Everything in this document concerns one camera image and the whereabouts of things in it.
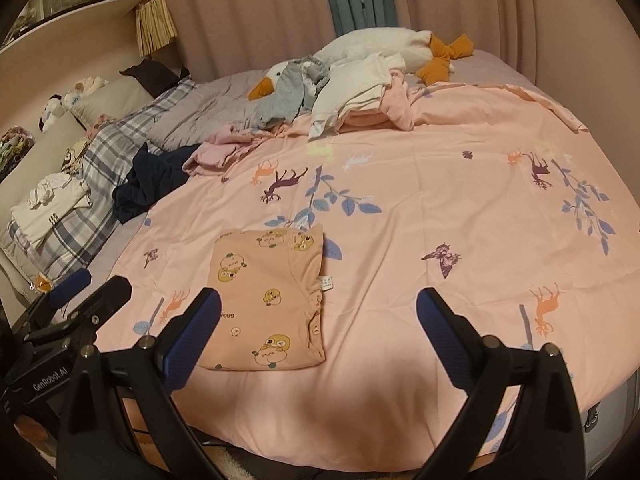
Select plaid pillow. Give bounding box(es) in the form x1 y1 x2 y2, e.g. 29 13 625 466
0 77 201 286

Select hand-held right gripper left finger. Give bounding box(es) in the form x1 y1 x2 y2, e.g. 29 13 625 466
57 287 223 480

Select pleated yellow fabric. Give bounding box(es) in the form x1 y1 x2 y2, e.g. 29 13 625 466
135 0 177 58

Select white garment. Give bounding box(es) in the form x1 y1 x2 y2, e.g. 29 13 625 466
307 54 406 141

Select navy garment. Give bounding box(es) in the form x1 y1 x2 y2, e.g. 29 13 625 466
114 142 201 225

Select pink animal print blanket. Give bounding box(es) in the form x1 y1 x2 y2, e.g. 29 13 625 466
92 82 631 471

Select white goose plush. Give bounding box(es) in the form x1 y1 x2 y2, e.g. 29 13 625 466
248 29 475 101

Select small pink cloth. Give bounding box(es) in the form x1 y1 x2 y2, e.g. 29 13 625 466
85 114 121 138

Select black and white plush toy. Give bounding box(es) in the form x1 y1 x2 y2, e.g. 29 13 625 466
37 92 76 133

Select grey garment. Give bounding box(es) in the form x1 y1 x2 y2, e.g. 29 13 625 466
260 57 333 128

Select crumpled pink garment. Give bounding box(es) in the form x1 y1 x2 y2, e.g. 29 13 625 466
182 122 281 178

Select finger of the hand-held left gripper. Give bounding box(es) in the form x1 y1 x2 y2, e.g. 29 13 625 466
24 275 133 357
11 268 93 333

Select pink cartoon print shirt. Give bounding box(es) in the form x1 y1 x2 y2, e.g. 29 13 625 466
199 225 327 372

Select white wall shelf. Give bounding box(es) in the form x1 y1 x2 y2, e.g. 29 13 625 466
0 0 151 53

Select grey bed base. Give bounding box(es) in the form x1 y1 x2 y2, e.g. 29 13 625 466
580 370 640 441

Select pink curtain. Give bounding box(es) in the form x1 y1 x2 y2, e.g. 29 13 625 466
385 0 616 91
150 0 336 86

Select beige fluffy rug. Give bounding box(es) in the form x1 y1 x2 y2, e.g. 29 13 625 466
200 447 281 480

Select cartoon print cloth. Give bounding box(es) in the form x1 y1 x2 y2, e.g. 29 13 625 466
61 137 93 176

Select grey quilt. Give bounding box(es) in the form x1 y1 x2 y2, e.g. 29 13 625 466
147 67 281 153

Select dark brown cloth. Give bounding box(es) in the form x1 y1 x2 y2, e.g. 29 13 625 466
120 59 191 98

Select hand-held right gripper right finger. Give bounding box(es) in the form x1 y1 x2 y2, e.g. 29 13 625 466
416 287 586 480

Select multicoloured plush toy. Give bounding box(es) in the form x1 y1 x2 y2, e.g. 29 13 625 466
0 127 36 181

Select white striped clothes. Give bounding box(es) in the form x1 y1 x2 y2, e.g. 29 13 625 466
10 172 93 251

